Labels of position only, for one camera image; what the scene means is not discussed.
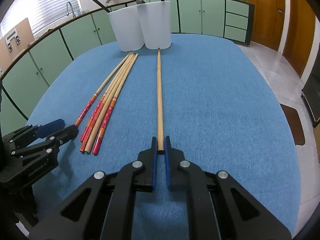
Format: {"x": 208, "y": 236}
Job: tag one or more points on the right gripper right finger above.
{"x": 218, "y": 206}

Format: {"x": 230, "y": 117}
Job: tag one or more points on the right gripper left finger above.
{"x": 102, "y": 207}

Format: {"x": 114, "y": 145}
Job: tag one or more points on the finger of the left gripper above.
{"x": 43, "y": 131}
{"x": 64, "y": 135}

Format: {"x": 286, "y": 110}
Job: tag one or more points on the plain wooden chopstick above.
{"x": 160, "y": 127}
{"x": 96, "y": 130}

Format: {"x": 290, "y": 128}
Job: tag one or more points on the red patterned wooden chopstick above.
{"x": 95, "y": 95}

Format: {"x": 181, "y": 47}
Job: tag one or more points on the black chopstick gold band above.
{"x": 101, "y": 5}

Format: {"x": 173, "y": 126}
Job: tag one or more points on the silver metal spoon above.
{"x": 140, "y": 1}

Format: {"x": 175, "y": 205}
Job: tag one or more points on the green kitchen cabinets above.
{"x": 32, "y": 72}

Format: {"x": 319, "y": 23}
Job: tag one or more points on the cardboard box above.
{"x": 15, "y": 42}

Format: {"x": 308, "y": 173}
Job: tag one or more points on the blue table mat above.
{"x": 217, "y": 109}

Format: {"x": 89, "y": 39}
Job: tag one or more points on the sink faucet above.
{"x": 70, "y": 10}

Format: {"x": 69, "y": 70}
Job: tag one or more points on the brown floor mat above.
{"x": 294, "y": 124}

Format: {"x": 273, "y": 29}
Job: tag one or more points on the left white plastic cup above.
{"x": 127, "y": 29}

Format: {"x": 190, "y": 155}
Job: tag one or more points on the white plastic cup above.
{"x": 127, "y": 29}
{"x": 155, "y": 22}

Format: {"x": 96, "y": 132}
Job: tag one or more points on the window blinds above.
{"x": 40, "y": 13}

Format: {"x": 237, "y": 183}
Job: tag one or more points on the right white plastic cup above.
{"x": 155, "y": 22}

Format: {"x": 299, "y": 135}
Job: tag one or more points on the black glass cabinet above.
{"x": 310, "y": 93}

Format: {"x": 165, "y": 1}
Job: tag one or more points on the wooden door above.
{"x": 268, "y": 22}
{"x": 300, "y": 35}

